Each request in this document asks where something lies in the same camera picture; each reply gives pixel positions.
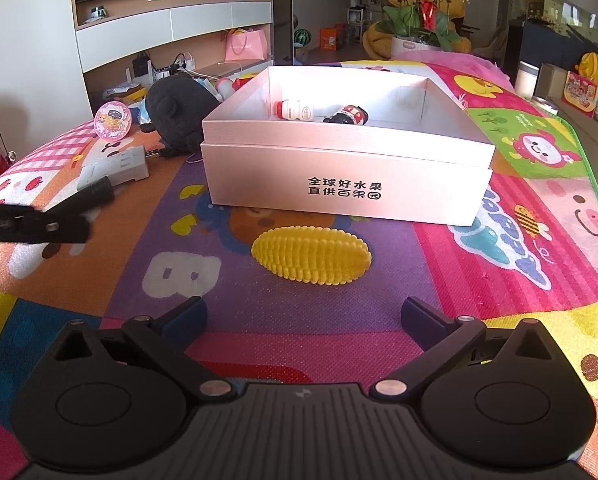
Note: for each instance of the pink gift bag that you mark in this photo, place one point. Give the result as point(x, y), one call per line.
point(246, 42)

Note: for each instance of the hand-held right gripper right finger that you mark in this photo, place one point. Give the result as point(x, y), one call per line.
point(420, 321)

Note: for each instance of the colourful cartoon play mat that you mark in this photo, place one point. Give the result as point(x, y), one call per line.
point(299, 305)

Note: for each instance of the beige sofa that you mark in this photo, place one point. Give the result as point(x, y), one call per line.
point(596, 135)

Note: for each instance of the yellow toy corn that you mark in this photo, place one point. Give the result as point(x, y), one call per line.
point(311, 256)

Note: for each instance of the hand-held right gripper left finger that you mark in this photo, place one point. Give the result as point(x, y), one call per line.
point(183, 316)

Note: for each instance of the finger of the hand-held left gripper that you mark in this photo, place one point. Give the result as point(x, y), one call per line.
point(24, 224)
point(96, 191)

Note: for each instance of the pink cardboard box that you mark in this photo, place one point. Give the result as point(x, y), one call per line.
point(349, 180)

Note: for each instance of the white cylindrical cup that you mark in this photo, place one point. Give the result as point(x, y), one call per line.
point(527, 78)

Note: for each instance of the white television cabinet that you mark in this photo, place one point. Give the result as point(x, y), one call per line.
point(39, 60)

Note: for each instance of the small white yogurt bottle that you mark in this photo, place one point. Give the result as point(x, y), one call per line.
point(296, 110)

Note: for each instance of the watermelon ball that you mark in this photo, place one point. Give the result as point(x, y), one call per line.
point(302, 37)

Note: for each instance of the yellow backpack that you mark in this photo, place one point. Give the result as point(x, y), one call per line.
point(592, 67)

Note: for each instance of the dark cabinet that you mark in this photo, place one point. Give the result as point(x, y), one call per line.
point(559, 45)

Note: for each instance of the red printed bag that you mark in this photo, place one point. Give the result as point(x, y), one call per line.
point(581, 92)

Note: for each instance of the potted pink orchid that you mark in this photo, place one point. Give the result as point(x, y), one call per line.
point(419, 10)

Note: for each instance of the grey plastic device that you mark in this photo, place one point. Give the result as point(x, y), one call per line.
point(115, 167)

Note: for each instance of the orange box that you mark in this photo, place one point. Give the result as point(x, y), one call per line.
point(331, 38)

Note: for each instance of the black plush toy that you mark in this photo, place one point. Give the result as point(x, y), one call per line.
point(179, 110)

